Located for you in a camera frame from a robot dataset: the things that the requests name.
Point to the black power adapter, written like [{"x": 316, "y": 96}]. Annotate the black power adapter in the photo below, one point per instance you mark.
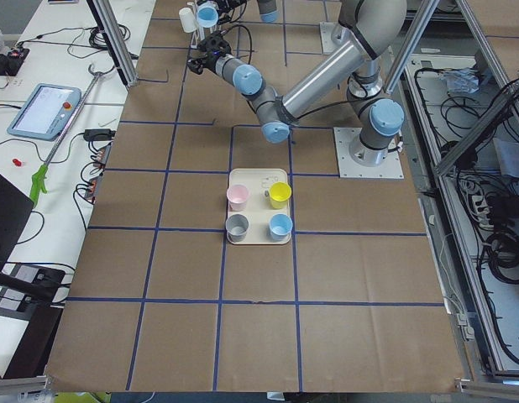
[{"x": 98, "y": 134}]

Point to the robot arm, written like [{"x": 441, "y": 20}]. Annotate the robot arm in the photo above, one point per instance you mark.
[
  {"x": 370, "y": 27},
  {"x": 268, "y": 11}
]

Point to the aluminium frame post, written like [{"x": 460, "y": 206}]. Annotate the aluminium frame post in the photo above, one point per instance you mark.
[{"x": 107, "y": 23}]

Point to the grey plastic cup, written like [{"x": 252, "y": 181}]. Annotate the grey plastic cup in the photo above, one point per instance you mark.
[{"x": 236, "y": 226}]

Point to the pale green plastic cup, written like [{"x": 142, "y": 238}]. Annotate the pale green plastic cup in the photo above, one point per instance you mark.
[{"x": 188, "y": 20}]

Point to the light blue cup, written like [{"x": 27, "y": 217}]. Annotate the light blue cup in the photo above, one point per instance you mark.
[
  {"x": 207, "y": 16},
  {"x": 280, "y": 227}
]

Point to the pink plastic cup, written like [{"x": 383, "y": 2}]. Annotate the pink plastic cup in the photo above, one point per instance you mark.
[{"x": 237, "y": 196}]

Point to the green handled reacher grabber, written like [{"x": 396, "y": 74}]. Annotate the green handled reacher grabber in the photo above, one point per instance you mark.
[{"x": 38, "y": 178}]

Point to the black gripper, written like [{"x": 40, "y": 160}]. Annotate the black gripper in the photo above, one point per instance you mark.
[
  {"x": 235, "y": 4},
  {"x": 207, "y": 61}
]

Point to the yellow plastic cup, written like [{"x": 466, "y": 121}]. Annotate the yellow plastic cup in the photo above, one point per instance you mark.
[{"x": 279, "y": 195}]

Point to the white wire cup rack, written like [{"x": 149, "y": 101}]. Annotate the white wire cup rack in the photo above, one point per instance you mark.
[{"x": 200, "y": 33}]

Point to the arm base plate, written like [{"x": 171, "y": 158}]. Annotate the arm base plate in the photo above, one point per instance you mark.
[
  {"x": 355, "y": 161},
  {"x": 332, "y": 36}
]

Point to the cream plastic tray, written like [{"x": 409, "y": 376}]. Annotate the cream plastic tray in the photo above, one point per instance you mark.
[{"x": 258, "y": 209}]

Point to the teach pendant tablet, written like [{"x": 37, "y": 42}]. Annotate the teach pendant tablet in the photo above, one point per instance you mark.
[{"x": 46, "y": 112}]

